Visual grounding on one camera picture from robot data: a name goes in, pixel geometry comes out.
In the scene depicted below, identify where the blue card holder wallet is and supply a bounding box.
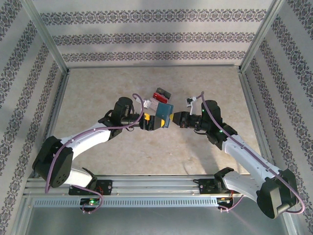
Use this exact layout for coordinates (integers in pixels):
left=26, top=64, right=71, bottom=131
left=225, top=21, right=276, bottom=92
left=156, top=102, right=175, bottom=130

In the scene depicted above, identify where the clear acrylic card stand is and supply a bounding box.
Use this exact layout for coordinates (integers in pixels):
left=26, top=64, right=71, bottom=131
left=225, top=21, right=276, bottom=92
left=146, top=87, right=173, bottom=111

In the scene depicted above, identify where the red card stack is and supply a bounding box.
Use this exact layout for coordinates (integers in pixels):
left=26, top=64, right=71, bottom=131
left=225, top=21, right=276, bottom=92
left=153, top=92, right=169, bottom=104

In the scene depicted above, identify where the black card stack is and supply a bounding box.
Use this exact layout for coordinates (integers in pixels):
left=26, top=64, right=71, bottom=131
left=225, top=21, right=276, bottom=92
left=156, top=87, right=171, bottom=98

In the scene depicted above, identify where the grey metal sheet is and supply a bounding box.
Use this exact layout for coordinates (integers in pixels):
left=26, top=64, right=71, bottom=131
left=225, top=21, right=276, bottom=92
left=24, top=207, right=294, bottom=235

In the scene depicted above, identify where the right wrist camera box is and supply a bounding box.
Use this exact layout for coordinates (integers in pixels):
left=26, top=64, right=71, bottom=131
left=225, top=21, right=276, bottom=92
left=185, top=96, right=198, bottom=116

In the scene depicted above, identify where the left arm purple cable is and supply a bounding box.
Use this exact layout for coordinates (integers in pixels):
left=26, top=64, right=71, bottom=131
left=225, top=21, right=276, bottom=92
left=45, top=94, right=145, bottom=214

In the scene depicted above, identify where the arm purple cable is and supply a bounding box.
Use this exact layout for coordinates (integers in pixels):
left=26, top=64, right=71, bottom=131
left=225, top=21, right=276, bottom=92
left=200, top=91, right=306, bottom=215
left=45, top=94, right=145, bottom=214

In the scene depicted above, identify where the aluminium mounting rail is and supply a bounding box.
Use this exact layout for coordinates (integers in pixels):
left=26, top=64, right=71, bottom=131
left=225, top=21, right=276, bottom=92
left=24, top=174, right=287, bottom=198

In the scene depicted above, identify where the aluminium side rail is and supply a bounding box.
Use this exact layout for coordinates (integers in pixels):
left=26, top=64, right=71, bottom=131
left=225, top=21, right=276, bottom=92
left=238, top=70, right=279, bottom=176

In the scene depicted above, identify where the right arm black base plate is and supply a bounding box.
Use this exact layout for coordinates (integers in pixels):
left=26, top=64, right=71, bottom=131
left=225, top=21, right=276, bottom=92
left=198, top=178, right=235, bottom=196

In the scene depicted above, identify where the grey slotted cable duct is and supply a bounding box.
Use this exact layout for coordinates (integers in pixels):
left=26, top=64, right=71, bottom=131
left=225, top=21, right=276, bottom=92
left=33, top=197, right=219, bottom=208

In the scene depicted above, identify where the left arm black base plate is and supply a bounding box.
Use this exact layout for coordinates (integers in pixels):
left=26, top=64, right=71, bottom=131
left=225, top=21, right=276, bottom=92
left=68, top=179, right=113, bottom=196

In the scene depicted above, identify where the aluminium frame post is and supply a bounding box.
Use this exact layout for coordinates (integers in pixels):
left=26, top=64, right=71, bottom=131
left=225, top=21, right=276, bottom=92
left=238, top=0, right=289, bottom=74
left=21, top=0, right=71, bottom=74

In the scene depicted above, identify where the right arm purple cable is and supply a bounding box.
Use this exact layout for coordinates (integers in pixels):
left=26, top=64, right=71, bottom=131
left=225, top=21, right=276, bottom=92
left=200, top=91, right=306, bottom=215

